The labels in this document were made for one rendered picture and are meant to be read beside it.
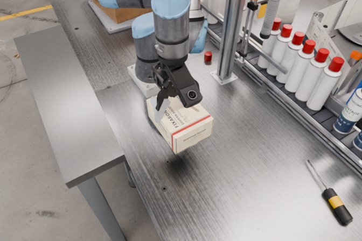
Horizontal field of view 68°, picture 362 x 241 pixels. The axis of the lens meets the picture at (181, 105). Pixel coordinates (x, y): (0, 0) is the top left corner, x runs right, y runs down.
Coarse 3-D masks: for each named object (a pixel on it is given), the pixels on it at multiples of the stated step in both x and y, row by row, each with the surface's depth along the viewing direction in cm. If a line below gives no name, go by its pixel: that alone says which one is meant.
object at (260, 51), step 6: (204, 6) 126; (210, 12) 123; (216, 18) 121; (222, 24) 118; (240, 36) 110; (252, 42) 106; (258, 48) 104; (264, 54) 101; (270, 60) 99; (276, 66) 98; (282, 66) 96; (282, 72) 96
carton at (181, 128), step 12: (156, 96) 78; (168, 108) 75; (180, 108) 75; (192, 108) 75; (168, 120) 72; (180, 120) 72; (192, 120) 72; (204, 120) 72; (168, 132) 71; (180, 132) 69; (192, 132) 70; (204, 132) 74; (168, 144) 76; (180, 144) 71; (192, 144) 75
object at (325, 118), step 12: (216, 24) 131; (252, 48) 117; (252, 60) 112; (264, 72) 107; (276, 84) 102; (288, 96) 98; (324, 108) 94; (324, 120) 90; (336, 132) 87; (348, 144) 84; (360, 156) 81
